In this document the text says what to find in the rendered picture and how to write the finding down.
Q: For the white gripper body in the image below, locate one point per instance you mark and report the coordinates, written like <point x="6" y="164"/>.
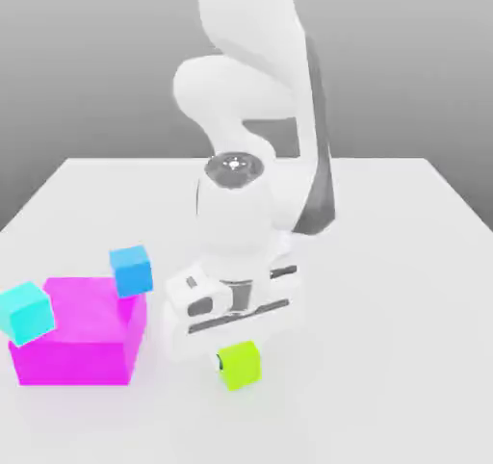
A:
<point x="246" y="327"/>

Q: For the small lime green cube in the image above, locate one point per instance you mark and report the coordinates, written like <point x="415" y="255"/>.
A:
<point x="239" y="366"/>

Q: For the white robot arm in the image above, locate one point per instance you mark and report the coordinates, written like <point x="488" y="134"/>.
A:
<point x="235" y="217"/>

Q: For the small blue cube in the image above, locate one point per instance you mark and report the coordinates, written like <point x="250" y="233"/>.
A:
<point x="131" y="272"/>

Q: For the small cyan cube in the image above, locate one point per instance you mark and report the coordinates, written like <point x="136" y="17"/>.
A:
<point x="27" y="314"/>

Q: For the large magenta box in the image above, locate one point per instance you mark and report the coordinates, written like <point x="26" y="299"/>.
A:
<point x="77" y="340"/>

